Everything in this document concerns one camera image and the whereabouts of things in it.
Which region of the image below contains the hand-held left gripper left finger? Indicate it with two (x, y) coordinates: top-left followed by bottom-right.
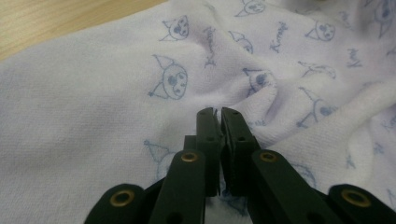
(183, 106), (223, 198)

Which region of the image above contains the white printed towel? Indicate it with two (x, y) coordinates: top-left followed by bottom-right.
(0, 0), (396, 224)

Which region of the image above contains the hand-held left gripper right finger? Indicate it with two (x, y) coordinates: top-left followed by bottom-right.
(220, 106), (262, 198)

